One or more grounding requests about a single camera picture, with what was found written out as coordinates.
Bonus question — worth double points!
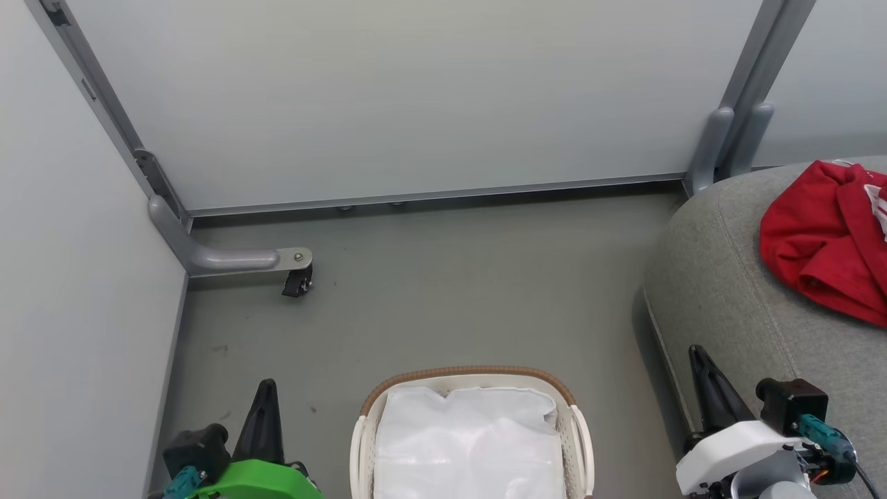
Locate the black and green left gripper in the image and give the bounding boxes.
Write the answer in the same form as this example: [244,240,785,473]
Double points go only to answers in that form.
[163,378,325,499]

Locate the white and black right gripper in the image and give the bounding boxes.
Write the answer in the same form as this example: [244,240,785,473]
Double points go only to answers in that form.
[676,344,829,497]

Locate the red shorts with white trim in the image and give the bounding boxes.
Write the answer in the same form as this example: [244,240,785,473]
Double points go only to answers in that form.
[759,159,887,328]

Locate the white basket with brown rim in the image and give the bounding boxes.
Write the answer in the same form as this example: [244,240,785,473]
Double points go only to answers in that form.
[350,365,595,499]

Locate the white basket liner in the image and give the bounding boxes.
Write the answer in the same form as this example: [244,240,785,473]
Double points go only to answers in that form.
[373,385,568,499]

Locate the grey fabric sofa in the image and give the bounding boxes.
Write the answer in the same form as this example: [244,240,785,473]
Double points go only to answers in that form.
[643,154,887,499]

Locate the black caster wheel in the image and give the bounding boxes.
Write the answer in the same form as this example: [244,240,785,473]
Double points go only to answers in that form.
[281,266,314,299]

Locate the black cable with teal plug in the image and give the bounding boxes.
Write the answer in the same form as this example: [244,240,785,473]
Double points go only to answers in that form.
[797,414,887,499]
[161,466,203,499]

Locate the grey partition foot bracket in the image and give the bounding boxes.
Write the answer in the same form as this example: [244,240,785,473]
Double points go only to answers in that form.
[148,195,314,279]

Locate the grey partition bottom rail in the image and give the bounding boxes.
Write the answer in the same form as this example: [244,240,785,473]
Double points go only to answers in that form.
[187,172,688,218]

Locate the grey partition post with feet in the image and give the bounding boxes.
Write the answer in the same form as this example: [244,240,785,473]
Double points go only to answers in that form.
[683,0,818,196]

